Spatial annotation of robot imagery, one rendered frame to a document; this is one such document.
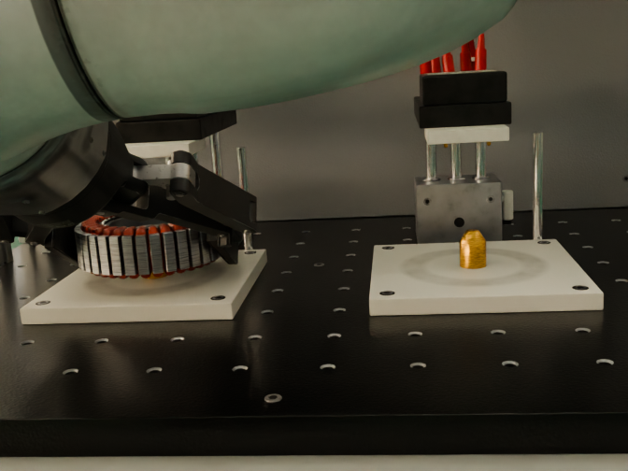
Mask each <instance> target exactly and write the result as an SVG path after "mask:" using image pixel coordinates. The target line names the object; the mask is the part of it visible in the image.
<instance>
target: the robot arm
mask: <svg viewBox="0 0 628 471"><path fill-rule="evenodd" d="M516 2H517V0H0V243H2V244H8V243H13V242H14V238H15V236H17V237H25V242H26V243H28V244H30V245H34V246H35V245H38V244H41V245H42V246H44V248H45V249H47V250H49V251H51V252H53V253H54V254H56V255H58V256H59V257H61V258H63V259H64V260H66V261H68V262H69V263H71V264H73V265H74V266H76V267H78V268H79V262H78V255H77V247H76V240H75V233H74V228H75V227H76V226H77V225H79V224H80V223H81V222H83V221H86V220H88V219H89V218H90V217H92V216H93V215H98V216H102V217H110V216H117V217H121V218H124V219H127V220H131V221H137V222H143V221H149V220H152V219H155V220H159V221H165V222H169V223H173V224H175V225H179V226H182V227H186V228H190V229H193V230H196V231H199V232H203V233H207V243H208V244H209V245H210V246H211V247H212V248H213V249H214V250H215V251H216V252H218V253H219V255H220V256H221V257H222V259H223V260H224V261H225V262H226V263H228V264H238V242H241V240H242V233H243V234H246V235H249V234H252V233H255V232H256V216H257V197H256V196H254V195H252V194H251V193H248V192H246V191H245V190H243V189H241V188H239V187H237V186H236V185H235V184H233V183H231V182H230V181H228V180H226V179H224V178H222V177H220V176H218V175H216V174H215V173H213V172H211V171H209V170H208V169H206V168H204V167H203V166H201V165H200V164H198V163H197V162H196V161H195V159H194V158H193V156H192V155H191V154H190V153H189V152H188V151H185V150H177V151H173V152H172V153H171V160H169V161H168V164H155V165H148V164H147V163H146V161H144V160H143V159H142V158H140V157H137V156H135V155H133V154H131V153H130V152H129V151H128V149H127V148H126V146H125V143H124V141H123V139H122V137H121V134H120V132H119V130H118V128H117V127H116V125H115V124H114V122H113V121H115V120H119V119H124V118H131V117H139V116H148V115H156V114H171V113H189V114H207V113H214V112H222V111H229V110H238V109H245V108H251V107H261V106H267V105H272V104H276V103H281V102H286V101H291V100H295V99H299V98H304V97H309V96H312V95H316V94H321V93H328V92H331V91H335V90H339V89H343V88H347V87H350V86H354V85H358V84H362V83H365V82H368V81H371V80H374V79H380V78H383V77H387V76H389V75H392V74H396V73H399V72H401V71H404V70H407V69H409V68H412V67H415V66H417V65H420V64H424V63H426V62H429V61H431V60H433V59H435V58H437V57H439V56H442V55H444V54H446V53H449V52H451V51H453V50H455V49H457V48H459V47H461V46H462V45H464V44H465V43H467V42H469V41H471V40H473V39H475V38H476V37H478V36H480V35H481V34H483V33H484V32H486V31H487V30H488V29H490V28H491V27H493V26H494V25H496V24H497V23H498V22H499V21H501V20H502V19H503V18H504V17H505V16H506V15H507V14H508V12H509V11H510V10H511V9H512V8H513V7H514V6H515V4H516ZM135 201H136V207H133V206H132V204H133V203H134V202H135ZM79 269H81V268H79Z"/></svg>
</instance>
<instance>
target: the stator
mask: <svg viewBox="0 0 628 471"><path fill-rule="evenodd" d="M74 233H75V240H76V247H77V255H78V266H79V268H81V269H82V270H83V271H86V272H89V273H91V274H95V275H96V276H101V277H102V278H107V277H109V278H122V279H125V278H128V277H129V278H138V277H139V276H141V277H142V278H149V277H150V275H151V271H152V274H153V276H155V277H160V276H162V275H163V273H164V272H165V273H166V274H167V275H168V276H171V275H173V274H175V272H177V273H184V272H185V271H186V270H188V271H193V270H194V269H195V268H202V267H203V266H204V265H209V264H211V263H213V262H215V261H216V260H217V259H219V258H220V257H221V256H220V255H219V253H218V252H216V251H215V250H214V249H213V248H212V247H211V246H210V245H209V244H208V243H207V233H203V232H199V231H196V230H193V229H190V228H186V227H182V226H179V225H175V224H173V223H169V222H165V221H159V220H155V219H152V220H149V221H143V222H137V221H131V220H127V219H124V218H121V217H117V216H110V217H102V216H98V215H93V216H92V217H90V218H89V219H88V220H86V221H83V222H82V223H80V224H79V225H77V226H76V227H75V228H74Z"/></svg>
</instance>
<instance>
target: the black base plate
mask: <svg viewBox="0 0 628 471"><path fill-rule="evenodd" d="M543 239H556V240H557V241H558V242H559V243H560V244H561V245H562V247H563V248H564V249H565V250H566V251H567V252H568V253H569V255H570V256H571V257H572V258H573V259H574V260H575V261H576V263H577V264H578V265H579V266H580V267H581V268H582V269H583V271H584V272H585V273H586V274H587V275H588V276H589V277H590V279H591V280H592V281H593V282H594V283H595V284H596V285H597V287H598V288H599V289H600V290H601V291H602V292H603V294H604V308H603V310H579V311H541V312H504V313H466V314H428V315H391V316H370V314H369V294H370V284H371V274H372V263H373V254H374V246H376V245H401V244H418V242H417V236H416V219H415V216H400V217H376V218H351V219H327V220H302V221H257V222H256V232H255V233H253V246H254V249H255V250H266V255H267V263H266V264H265V266H264V268H263V270H262V272H261V273H260V275H259V277H258V278H257V279H256V281H255V282H254V284H253V286H252V287H251V289H250V291H249V293H248V295H247V296H246V298H245V300H244V301H243V303H242V305H241V306H240V308H239V310H238V311H237V313H236V314H235V316H234V318H233V319H232V320H202V321H128V322H91V323H53V324H22V323H21V313H20V309H21V308H22V307H24V306H25V305H27V304H28V303H30V302H31V301H32V300H34V299H35V298H37V297H38V296H39V295H40V294H42V293H44V292H45V291H46V290H48V289H49V288H51V287H52V286H54V285H55V284H57V283H58V282H60V281H61V280H62V279H64V278H66V277H67V276H69V275H70V274H72V273H73V272H75V271H76V270H78V269H79V268H78V267H76V266H74V265H73V264H71V263H69V262H68V261H66V260H64V259H63V258H61V257H59V256H58V255H56V254H54V253H53V252H51V251H49V250H47V249H45V248H44V246H42V245H41V244H38V245H35V246H34V245H30V244H28V243H23V244H21V245H20V246H18V247H17V248H15V249H13V250H12V255H13V261H11V262H9V263H7V262H4V264H5V265H3V266H1V267H0V457H118V456H284V455H450V454H616V453H628V207H619V208H595V209H570V210H546V211H543Z"/></svg>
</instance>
